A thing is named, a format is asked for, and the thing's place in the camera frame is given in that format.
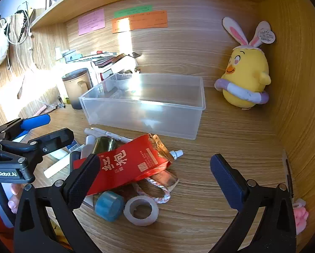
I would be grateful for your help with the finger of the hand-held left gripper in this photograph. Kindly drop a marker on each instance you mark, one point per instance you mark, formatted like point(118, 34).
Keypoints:
point(36, 121)
point(56, 138)

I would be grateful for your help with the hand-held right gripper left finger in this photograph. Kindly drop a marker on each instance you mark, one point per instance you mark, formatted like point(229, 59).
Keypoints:
point(82, 181)

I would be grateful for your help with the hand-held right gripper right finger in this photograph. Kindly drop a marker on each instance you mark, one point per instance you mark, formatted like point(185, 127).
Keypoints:
point(226, 181)

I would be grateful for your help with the small dark blue box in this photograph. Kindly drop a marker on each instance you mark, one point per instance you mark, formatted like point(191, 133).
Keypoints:
point(73, 145)

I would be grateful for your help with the white cylinder stick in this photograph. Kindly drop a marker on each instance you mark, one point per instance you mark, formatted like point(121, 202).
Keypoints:
point(57, 167)

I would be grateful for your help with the white lotion tube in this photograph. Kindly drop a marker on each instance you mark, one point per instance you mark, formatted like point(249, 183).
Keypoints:
point(88, 141)

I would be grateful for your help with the blue tape roll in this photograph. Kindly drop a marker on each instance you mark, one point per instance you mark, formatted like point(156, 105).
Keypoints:
point(108, 205)

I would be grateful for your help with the dark green glass bottle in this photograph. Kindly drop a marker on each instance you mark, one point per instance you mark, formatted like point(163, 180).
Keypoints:
point(104, 145)

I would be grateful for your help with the red foil packet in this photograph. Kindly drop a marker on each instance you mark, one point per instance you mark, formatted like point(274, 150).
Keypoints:
point(128, 163)

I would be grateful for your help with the white pen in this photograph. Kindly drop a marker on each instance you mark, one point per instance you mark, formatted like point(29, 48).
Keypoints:
point(107, 134)

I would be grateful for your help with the white tape roll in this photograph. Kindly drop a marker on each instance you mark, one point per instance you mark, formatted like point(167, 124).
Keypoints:
point(128, 212)

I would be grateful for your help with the clear plastic box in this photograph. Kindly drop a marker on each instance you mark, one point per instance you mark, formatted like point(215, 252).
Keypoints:
point(147, 105)

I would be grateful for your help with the person's left hand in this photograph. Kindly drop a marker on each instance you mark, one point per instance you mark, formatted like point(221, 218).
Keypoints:
point(12, 204)

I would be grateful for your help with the dark metal pen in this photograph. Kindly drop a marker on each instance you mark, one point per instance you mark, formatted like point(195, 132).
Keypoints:
point(61, 102)

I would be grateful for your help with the brown ceramic mug with lid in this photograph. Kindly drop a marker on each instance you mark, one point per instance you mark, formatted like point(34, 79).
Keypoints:
point(74, 87)

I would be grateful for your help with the teal and white box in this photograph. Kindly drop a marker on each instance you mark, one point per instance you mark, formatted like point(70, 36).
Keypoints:
point(69, 56)

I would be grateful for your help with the red and white carton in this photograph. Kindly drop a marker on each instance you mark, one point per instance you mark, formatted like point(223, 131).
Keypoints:
point(99, 72)

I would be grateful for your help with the pink plush toy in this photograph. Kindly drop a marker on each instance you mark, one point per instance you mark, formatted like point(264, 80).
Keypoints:
point(301, 216)

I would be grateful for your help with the stack of books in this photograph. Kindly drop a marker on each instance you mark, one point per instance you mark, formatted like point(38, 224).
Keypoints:
point(94, 57)

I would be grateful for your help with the red and white marker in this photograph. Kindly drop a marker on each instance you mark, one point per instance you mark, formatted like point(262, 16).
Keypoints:
point(96, 52)

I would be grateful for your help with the white rectangular box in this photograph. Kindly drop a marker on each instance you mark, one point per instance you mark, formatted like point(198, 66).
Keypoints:
point(118, 66)

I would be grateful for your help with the yellow chick plush toy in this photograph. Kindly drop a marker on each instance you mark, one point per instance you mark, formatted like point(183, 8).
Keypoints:
point(248, 71)

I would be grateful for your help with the pink paper note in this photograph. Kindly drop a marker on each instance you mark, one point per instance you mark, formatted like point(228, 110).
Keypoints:
point(91, 22)

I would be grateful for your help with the green paper note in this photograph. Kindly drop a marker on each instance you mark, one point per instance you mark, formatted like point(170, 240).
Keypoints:
point(132, 11)

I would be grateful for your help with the orange paper note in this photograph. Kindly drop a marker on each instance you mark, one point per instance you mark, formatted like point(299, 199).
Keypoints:
point(147, 21)

